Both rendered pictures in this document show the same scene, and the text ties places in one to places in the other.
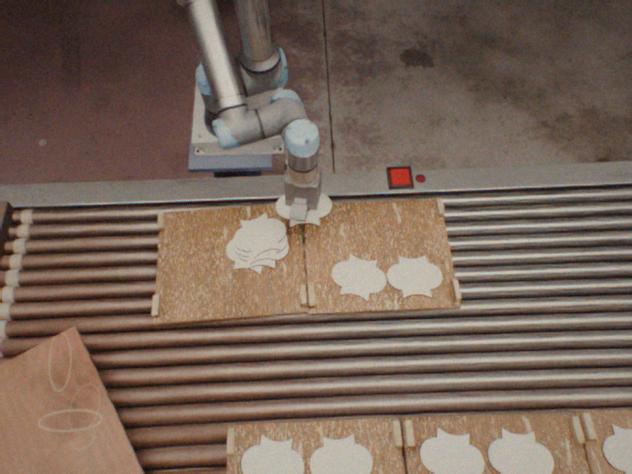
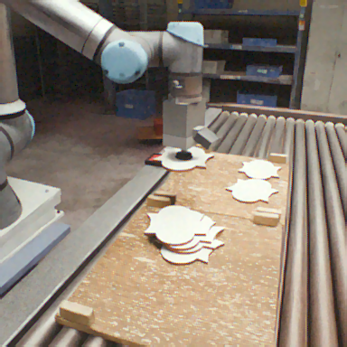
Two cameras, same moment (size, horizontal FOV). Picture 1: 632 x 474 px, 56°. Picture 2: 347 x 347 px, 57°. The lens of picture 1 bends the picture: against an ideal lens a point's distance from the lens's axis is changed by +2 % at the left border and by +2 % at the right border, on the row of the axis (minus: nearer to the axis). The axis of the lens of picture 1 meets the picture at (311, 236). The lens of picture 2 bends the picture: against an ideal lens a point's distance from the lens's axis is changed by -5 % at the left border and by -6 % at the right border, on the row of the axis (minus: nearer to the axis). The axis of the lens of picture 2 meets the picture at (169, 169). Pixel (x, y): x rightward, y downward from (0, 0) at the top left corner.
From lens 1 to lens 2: 1.39 m
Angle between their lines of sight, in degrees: 58
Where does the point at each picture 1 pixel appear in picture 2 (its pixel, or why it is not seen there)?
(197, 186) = (44, 273)
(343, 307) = (281, 204)
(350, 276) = (250, 192)
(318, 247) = (208, 203)
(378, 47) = not seen: outside the picture
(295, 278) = (239, 223)
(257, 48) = (12, 79)
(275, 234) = (182, 213)
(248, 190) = (93, 234)
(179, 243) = (128, 308)
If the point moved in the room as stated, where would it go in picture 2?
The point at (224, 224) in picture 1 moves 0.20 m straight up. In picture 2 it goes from (130, 257) to (124, 166)
